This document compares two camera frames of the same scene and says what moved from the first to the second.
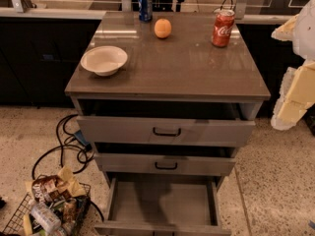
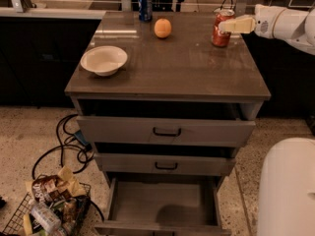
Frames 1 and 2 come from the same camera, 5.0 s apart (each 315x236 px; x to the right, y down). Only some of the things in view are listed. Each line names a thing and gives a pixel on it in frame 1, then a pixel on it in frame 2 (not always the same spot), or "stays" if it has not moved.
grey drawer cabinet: [166, 112] stays
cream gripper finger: [286, 30] -> [262, 25]
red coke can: [221, 27] stays
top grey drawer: [165, 132] stays
